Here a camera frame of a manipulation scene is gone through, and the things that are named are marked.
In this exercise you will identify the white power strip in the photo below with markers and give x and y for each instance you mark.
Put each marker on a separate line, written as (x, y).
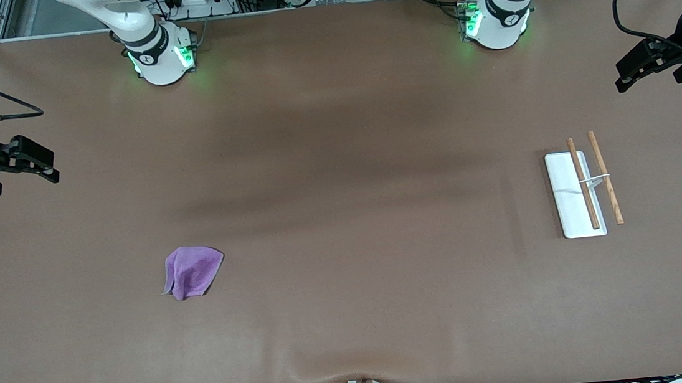
(201, 1)

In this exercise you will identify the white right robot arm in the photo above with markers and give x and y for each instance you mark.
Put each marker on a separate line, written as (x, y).
(143, 23)

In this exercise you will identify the purple towel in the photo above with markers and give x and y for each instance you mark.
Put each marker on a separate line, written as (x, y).
(192, 271)

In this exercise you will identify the brown table cover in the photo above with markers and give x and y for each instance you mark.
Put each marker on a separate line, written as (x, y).
(343, 216)

